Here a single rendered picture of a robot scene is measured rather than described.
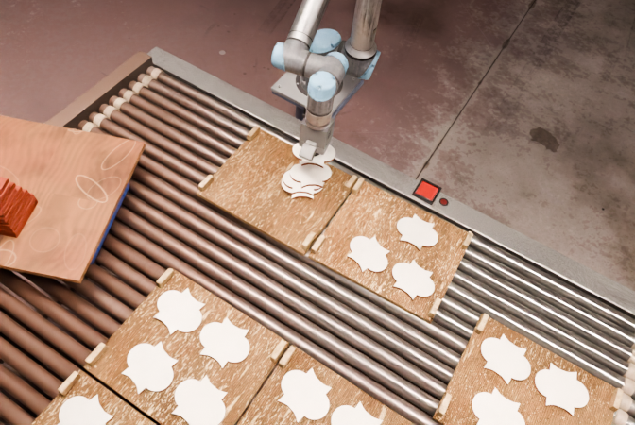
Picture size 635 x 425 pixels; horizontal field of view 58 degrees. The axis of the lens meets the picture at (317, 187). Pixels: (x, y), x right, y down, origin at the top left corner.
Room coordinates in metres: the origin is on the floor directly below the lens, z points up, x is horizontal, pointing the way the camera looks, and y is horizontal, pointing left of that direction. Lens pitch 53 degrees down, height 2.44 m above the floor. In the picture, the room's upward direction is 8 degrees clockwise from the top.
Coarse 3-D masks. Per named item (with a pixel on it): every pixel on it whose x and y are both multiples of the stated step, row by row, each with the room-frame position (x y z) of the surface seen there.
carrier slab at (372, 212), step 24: (360, 192) 1.14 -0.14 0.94; (384, 192) 1.15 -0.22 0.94; (336, 216) 1.03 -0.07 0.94; (360, 216) 1.04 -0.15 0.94; (384, 216) 1.05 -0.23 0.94; (408, 216) 1.07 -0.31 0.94; (432, 216) 1.08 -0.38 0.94; (336, 240) 0.94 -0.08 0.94; (384, 240) 0.96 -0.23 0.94; (456, 240) 1.00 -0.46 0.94; (336, 264) 0.85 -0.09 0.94; (432, 264) 0.90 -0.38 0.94; (456, 264) 0.91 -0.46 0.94; (384, 288) 0.80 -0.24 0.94; (408, 312) 0.74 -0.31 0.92
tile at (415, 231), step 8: (416, 216) 1.06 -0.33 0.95; (400, 224) 1.03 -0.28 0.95; (408, 224) 1.03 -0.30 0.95; (416, 224) 1.04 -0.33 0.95; (424, 224) 1.04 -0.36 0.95; (432, 224) 1.04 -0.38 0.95; (400, 232) 0.99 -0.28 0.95; (408, 232) 1.00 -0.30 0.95; (416, 232) 1.00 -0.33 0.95; (424, 232) 1.01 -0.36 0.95; (432, 232) 1.01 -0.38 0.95; (400, 240) 0.97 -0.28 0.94; (408, 240) 0.97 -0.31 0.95; (416, 240) 0.97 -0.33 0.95; (424, 240) 0.98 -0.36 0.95; (432, 240) 0.98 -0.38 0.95
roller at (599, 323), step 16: (144, 80) 1.53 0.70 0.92; (176, 96) 1.48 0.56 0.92; (208, 112) 1.42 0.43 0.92; (224, 128) 1.37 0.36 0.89; (240, 128) 1.36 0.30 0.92; (464, 256) 0.97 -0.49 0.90; (480, 256) 0.97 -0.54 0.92; (496, 272) 0.92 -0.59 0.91; (512, 272) 0.92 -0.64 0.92; (528, 288) 0.88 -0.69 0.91; (544, 288) 0.88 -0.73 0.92; (560, 304) 0.84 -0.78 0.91; (576, 304) 0.84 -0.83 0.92; (592, 320) 0.80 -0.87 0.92; (608, 320) 0.80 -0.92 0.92; (624, 336) 0.76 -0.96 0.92
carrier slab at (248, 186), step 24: (264, 144) 1.29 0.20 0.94; (288, 144) 1.30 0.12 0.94; (240, 168) 1.17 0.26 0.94; (264, 168) 1.18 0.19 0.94; (288, 168) 1.20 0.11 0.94; (336, 168) 1.23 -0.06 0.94; (216, 192) 1.06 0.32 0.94; (240, 192) 1.07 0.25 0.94; (264, 192) 1.09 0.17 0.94; (336, 192) 1.13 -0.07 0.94; (240, 216) 0.98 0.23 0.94; (264, 216) 0.99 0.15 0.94; (288, 216) 1.00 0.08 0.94; (312, 216) 1.02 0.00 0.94; (288, 240) 0.92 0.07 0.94
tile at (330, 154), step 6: (294, 150) 1.17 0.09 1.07; (330, 150) 1.19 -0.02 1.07; (294, 156) 1.15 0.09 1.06; (318, 156) 1.16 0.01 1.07; (324, 156) 1.16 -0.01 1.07; (330, 156) 1.17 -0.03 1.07; (306, 162) 1.13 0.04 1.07; (312, 162) 1.13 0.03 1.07; (318, 162) 1.13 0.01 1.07; (324, 162) 1.14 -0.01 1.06
